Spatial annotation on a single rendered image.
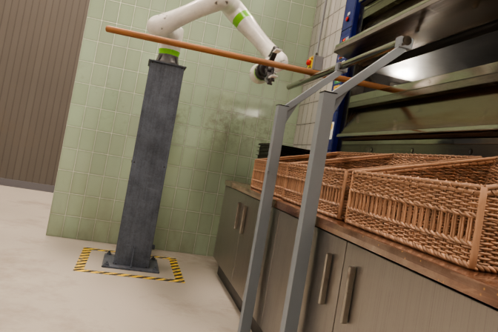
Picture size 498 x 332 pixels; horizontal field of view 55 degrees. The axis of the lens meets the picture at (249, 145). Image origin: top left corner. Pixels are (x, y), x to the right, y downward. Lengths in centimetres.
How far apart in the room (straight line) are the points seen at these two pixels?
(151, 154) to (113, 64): 89
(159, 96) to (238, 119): 85
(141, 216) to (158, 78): 81
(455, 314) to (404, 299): 15
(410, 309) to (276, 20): 293
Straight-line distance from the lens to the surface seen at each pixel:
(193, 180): 347
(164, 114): 285
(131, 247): 290
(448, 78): 203
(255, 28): 277
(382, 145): 236
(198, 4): 275
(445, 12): 202
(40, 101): 600
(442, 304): 94
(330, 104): 146
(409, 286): 103
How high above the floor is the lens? 70
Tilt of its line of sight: 2 degrees up
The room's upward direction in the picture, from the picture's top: 10 degrees clockwise
